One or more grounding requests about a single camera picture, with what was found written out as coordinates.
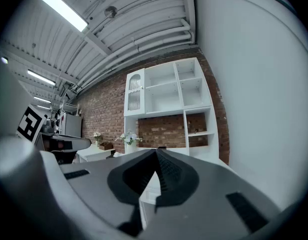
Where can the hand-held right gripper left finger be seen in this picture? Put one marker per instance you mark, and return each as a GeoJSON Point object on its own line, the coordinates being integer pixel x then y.
{"type": "Point", "coordinates": [98, 184]}

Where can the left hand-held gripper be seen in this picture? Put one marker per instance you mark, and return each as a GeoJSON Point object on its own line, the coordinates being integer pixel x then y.
{"type": "Point", "coordinates": [30, 124]}

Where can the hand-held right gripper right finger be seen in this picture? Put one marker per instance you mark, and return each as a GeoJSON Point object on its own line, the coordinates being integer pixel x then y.
{"type": "Point", "coordinates": [208, 184]}

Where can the black tissue box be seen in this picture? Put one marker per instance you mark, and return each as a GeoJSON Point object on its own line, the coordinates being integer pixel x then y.
{"type": "Point", "coordinates": [115, 155]}

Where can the white side table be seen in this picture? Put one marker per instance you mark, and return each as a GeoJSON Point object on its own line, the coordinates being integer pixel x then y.
{"type": "Point", "coordinates": [91, 154]}

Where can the white flowers in small vase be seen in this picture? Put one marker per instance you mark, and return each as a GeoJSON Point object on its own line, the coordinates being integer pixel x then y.
{"type": "Point", "coordinates": [97, 136]}

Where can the grey metal cabinet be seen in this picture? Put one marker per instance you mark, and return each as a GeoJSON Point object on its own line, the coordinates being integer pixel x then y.
{"type": "Point", "coordinates": [73, 125]}

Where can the brown wooden organizer box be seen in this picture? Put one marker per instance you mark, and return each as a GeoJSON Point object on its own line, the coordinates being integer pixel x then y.
{"type": "Point", "coordinates": [105, 146]}

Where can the blue white flower bouquet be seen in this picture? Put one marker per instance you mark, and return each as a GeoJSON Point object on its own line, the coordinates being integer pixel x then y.
{"type": "Point", "coordinates": [128, 137]}

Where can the white ribbed vase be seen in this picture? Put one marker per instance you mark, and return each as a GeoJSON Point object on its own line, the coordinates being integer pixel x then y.
{"type": "Point", "coordinates": [131, 148]}

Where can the ceiling tube light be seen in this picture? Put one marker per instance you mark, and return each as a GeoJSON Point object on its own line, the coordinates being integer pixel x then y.
{"type": "Point", "coordinates": [41, 77]}
{"type": "Point", "coordinates": [42, 99]}
{"type": "Point", "coordinates": [62, 9]}

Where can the white shelf cabinet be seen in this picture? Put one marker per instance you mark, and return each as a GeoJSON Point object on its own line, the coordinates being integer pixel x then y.
{"type": "Point", "coordinates": [163, 96]}

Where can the white ceiling pipe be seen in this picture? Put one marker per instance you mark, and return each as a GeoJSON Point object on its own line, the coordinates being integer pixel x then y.
{"type": "Point", "coordinates": [156, 37]}
{"type": "Point", "coordinates": [156, 45]}

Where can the round ceiling fixture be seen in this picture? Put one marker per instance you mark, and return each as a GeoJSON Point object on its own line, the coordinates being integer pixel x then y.
{"type": "Point", "coordinates": [110, 11]}

